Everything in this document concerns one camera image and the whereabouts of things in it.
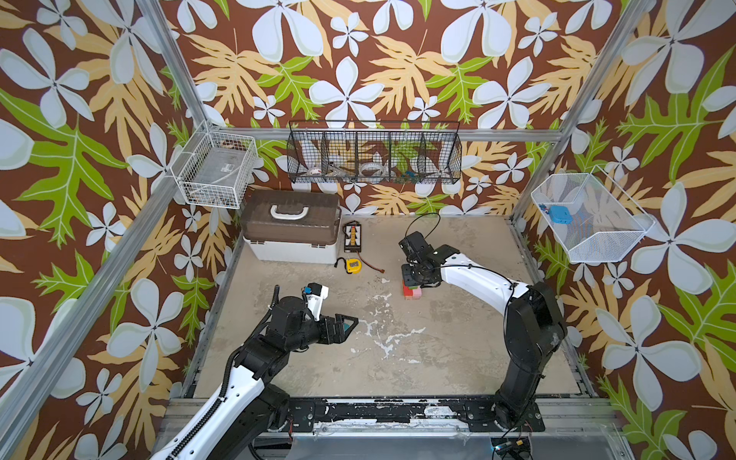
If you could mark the black orange battery charger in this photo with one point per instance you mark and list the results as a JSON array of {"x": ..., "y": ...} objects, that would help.
[{"x": 352, "y": 237}]

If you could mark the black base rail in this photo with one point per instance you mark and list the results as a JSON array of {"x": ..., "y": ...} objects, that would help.
[{"x": 477, "y": 413}]

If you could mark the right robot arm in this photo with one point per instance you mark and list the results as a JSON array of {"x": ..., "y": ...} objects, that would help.
[{"x": 533, "y": 327}]

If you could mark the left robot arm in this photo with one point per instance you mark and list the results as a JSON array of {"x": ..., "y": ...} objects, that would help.
[{"x": 247, "y": 404}]

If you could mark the black wire basket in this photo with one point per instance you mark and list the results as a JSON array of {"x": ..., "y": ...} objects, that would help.
[{"x": 390, "y": 151}]

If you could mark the blue object in basket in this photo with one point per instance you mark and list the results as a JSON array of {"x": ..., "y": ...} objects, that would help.
[{"x": 559, "y": 215}]

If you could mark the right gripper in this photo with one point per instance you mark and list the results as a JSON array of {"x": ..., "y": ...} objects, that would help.
[{"x": 414, "y": 273}]

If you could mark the white wire basket left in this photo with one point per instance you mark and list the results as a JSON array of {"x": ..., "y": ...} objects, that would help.
[{"x": 214, "y": 167}]

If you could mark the yellow tape measure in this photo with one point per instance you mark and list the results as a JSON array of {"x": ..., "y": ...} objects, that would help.
[{"x": 350, "y": 265}]

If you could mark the white mesh basket right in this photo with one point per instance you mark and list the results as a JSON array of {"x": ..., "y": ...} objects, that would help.
[{"x": 607, "y": 222}]

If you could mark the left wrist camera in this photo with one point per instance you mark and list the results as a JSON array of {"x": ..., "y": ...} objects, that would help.
[{"x": 315, "y": 295}]

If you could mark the brown lid tool box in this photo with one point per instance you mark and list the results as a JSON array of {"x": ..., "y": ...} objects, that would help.
[{"x": 292, "y": 227}]

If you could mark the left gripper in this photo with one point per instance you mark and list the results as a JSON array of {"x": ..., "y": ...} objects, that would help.
[{"x": 339, "y": 334}]

